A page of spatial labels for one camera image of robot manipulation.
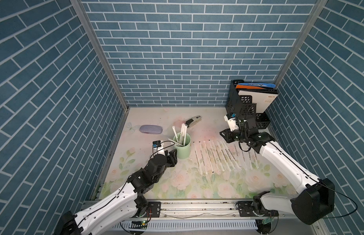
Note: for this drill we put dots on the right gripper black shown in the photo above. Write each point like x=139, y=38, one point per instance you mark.
x=226, y=137

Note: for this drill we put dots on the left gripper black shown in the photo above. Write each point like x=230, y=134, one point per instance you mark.
x=171, y=160

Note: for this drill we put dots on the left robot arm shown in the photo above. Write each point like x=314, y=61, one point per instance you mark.
x=126, y=202

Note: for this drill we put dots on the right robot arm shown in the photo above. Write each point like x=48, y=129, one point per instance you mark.
x=314, y=198

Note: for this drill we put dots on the wrapped straws in cup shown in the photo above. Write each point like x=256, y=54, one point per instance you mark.
x=180, y=139

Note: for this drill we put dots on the green cylindrical cup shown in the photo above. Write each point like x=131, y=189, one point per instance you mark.
x=183, y=152

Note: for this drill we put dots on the black mesh file holder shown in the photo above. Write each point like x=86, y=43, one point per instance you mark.
x=241, y=105

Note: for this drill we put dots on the purple fabric glasses case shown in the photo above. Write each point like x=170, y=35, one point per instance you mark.
x=151, y=129

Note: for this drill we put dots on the blue folder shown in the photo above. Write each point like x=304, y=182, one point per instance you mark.
x=265, y=85

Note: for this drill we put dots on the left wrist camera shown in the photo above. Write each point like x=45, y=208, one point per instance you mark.
x=158, y=148

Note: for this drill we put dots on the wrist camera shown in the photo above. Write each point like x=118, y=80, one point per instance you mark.
x=158, y=148
x=231, y=121

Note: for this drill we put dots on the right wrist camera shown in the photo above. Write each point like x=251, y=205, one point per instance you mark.
x=231, y=121

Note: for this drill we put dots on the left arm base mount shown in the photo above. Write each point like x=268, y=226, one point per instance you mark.
x=152, y=210

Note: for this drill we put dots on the white vented cable duct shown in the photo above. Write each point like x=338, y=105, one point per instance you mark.
x=186, y=225

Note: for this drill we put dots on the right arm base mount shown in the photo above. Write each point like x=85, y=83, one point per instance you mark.
x=251, y=208

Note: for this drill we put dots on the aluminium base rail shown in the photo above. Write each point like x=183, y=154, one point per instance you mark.
x=206, y=209

